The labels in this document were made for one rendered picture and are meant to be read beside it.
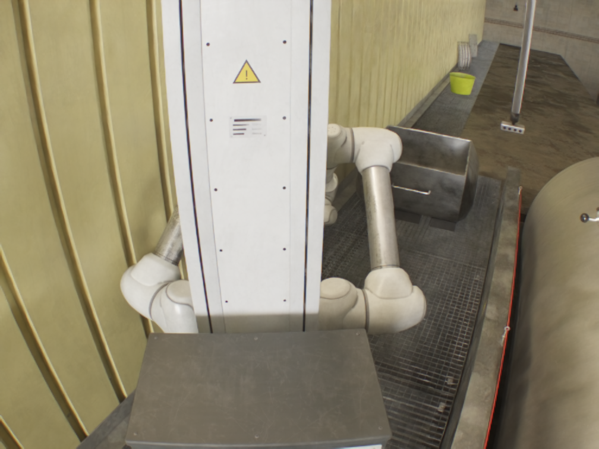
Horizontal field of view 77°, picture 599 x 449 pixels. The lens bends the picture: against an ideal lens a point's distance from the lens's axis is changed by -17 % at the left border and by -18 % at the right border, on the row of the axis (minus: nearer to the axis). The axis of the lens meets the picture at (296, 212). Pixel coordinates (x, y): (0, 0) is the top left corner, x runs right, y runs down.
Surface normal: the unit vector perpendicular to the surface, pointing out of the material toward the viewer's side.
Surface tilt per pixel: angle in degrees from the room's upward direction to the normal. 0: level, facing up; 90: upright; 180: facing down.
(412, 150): 90
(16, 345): 90
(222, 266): 90
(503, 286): 3
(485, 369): 0
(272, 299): 90
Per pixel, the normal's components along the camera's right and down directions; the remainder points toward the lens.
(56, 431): 0.89, 0.23
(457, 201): -0.39, 0.45
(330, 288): -0.09, -0.87
